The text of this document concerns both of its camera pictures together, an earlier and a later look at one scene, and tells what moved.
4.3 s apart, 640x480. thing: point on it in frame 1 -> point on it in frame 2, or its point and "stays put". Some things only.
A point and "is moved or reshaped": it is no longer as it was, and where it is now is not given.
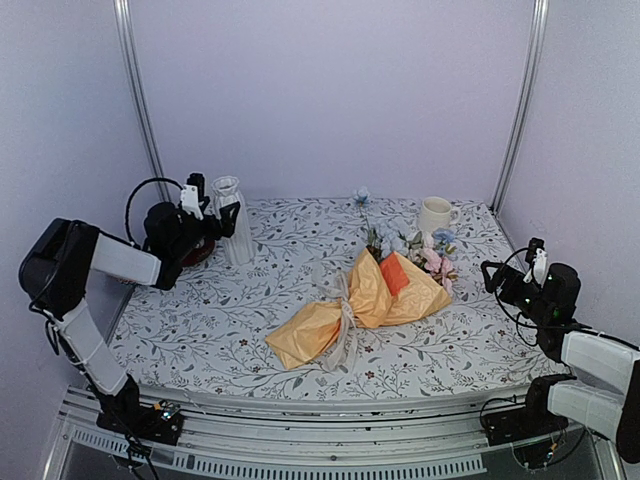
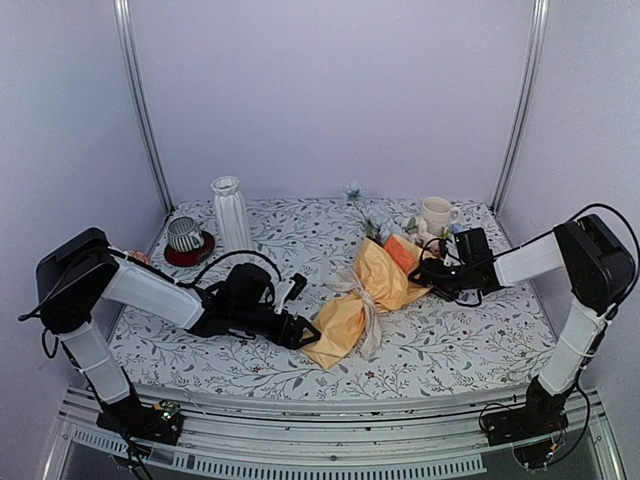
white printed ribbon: x=335 y=283 -> x=339 y=278
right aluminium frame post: x=524 y=103 stays put
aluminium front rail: x=432 y=439 stays put
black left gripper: x=228 y=224 -> x=281 y=339
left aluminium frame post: x=125 y=17 stays put
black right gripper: x=514 y=278 -> x=431 y=276
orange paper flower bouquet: x=403 y=275 is moved or reshaped
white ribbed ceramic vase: x=240 y=244 stays put
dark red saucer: x=198 y=254 stays put
